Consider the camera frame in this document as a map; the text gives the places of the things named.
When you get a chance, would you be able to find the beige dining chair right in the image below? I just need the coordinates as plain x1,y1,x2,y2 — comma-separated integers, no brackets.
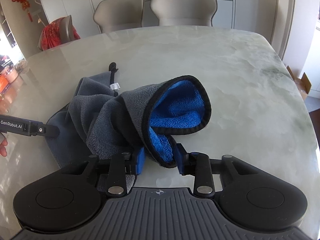
150,0,217,27

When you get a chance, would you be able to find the cardboard box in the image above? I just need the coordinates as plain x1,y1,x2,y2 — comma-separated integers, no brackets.
286,66,312,101

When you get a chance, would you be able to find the pink container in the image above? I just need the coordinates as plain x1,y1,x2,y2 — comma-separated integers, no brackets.
0,65,18,94

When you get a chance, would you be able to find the person's left hand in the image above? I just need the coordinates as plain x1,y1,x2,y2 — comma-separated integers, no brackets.
0,133,8,157

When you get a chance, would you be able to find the grey and blue microfibre towel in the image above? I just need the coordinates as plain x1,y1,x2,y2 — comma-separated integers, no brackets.
45,62,212,193

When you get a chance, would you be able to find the chair with red cloth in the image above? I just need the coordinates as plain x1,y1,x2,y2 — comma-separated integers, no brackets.
37,15,80,51

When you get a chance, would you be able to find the beige dining chair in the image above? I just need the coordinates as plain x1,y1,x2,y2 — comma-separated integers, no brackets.
93,0,144,33
150,0,217,27

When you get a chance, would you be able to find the beige dining chair left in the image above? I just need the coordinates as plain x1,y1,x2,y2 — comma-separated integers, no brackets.
93,0,144,33

